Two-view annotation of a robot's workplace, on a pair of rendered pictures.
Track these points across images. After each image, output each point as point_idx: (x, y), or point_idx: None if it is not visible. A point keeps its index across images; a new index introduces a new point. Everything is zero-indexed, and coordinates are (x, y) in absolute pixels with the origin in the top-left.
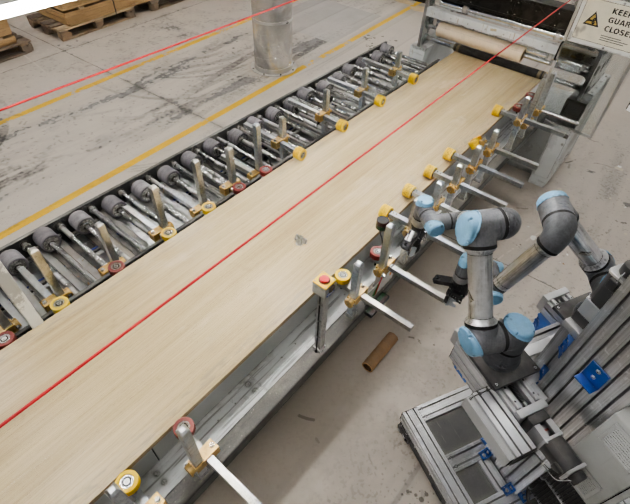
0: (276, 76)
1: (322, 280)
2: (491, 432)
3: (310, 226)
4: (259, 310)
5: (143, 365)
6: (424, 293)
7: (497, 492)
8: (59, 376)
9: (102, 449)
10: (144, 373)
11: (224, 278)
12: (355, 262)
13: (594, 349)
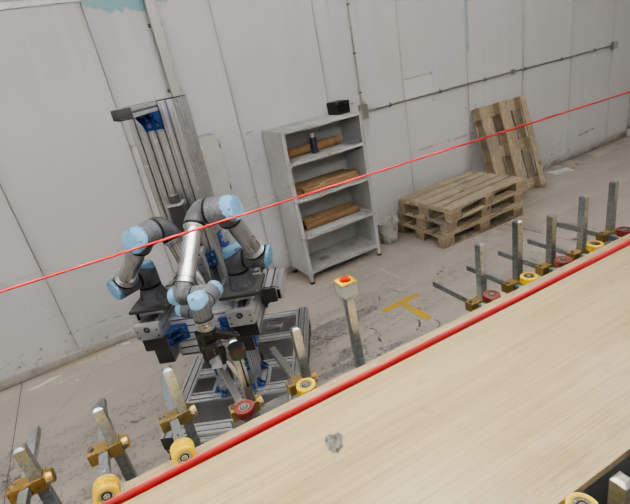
0: None
1: (347, 276)
2: (281, 276)
3: (306, 466)
4: (417, 361)
5: (544, 329)
6: None
7: (272, 366)
8: None
9: (557, 288)
10: (540, 324)
11: (460, 401)
12: (297, 329)
13: (214, 229)
